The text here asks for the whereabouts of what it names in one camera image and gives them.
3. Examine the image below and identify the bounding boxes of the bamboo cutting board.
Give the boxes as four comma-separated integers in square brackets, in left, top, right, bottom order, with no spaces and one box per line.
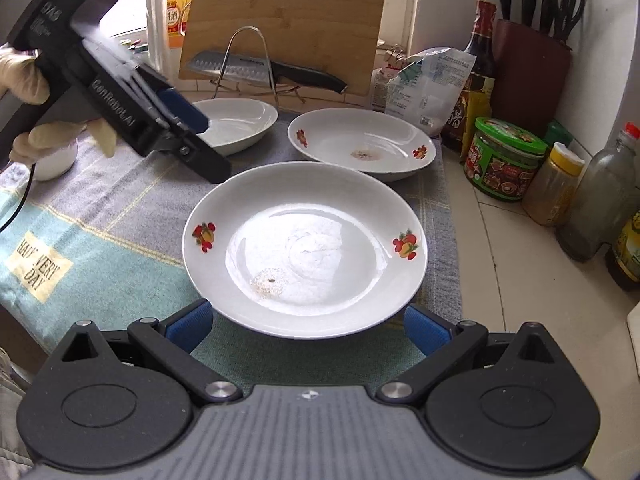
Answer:
[178,0,391,97]

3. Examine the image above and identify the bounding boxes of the person's left hand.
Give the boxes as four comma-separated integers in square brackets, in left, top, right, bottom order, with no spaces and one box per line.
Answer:
[0,44,118,166]

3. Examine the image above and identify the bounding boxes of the white plastic bag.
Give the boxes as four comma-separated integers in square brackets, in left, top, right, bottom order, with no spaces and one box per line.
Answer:
[371,46,477,137]

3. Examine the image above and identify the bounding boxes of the metal wire rack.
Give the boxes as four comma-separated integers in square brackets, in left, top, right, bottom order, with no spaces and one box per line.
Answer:
[209,26,307,106]

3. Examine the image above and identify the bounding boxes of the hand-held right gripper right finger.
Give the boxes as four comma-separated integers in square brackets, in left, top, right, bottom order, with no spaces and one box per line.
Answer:
[375,304,556,406]

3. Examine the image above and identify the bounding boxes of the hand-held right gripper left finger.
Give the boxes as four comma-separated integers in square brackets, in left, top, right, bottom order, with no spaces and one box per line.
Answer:
[61,298,243,408]

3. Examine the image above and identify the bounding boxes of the yellow-capped spice jar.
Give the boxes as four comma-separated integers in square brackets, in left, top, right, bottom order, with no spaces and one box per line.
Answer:
[521,142,586,227]

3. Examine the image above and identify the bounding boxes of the black cable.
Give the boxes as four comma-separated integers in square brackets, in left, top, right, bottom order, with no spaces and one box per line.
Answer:
[0,160,36,233]

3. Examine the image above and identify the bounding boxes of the yellow-labelled dark bottle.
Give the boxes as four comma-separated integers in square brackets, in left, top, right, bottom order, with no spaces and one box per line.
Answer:
[604,210,640,292]

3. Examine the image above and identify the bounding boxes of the dark glass jar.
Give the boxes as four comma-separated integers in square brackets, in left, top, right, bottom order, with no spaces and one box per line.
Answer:
[556,121,640,262]

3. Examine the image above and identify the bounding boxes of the grey checked cloth mat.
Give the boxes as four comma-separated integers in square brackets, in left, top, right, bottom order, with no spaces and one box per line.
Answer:
[0,105,463,396]

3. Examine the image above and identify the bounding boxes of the black kitchen scissors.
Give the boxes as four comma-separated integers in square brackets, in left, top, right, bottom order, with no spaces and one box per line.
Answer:
[550,0,586,43]

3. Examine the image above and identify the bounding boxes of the dark sauce bottle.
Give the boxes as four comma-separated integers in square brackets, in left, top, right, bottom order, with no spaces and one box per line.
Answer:
[442,0,498,156]

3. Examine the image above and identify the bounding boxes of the black-handled kitchen knife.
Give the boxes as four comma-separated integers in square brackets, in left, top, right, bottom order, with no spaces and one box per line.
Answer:
[186,50,348,95]

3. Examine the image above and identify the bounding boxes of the green round tin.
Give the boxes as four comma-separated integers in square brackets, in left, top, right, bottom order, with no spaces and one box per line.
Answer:
[462,116,548,202]

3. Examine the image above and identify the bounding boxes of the clear plastic wrap roll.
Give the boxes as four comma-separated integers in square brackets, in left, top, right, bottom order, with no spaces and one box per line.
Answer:
[145,0,171,73]

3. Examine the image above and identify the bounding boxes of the dark red knife block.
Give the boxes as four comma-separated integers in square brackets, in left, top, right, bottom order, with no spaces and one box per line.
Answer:
[487,19,573,136]

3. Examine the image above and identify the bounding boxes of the person's light jacket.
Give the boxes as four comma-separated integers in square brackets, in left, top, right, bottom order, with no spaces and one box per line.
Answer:
[0,347,36,476]

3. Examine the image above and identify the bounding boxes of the small green-capped jar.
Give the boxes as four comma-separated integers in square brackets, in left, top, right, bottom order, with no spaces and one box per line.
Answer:
[544,120,573,148]

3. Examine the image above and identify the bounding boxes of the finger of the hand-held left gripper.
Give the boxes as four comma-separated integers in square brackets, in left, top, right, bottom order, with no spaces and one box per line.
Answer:
[157,86,210,135]
[160,127,232,185]

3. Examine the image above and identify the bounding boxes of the orange cooking oil bottle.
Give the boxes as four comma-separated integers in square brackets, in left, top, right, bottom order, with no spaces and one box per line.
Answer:
[166,0,201,51]

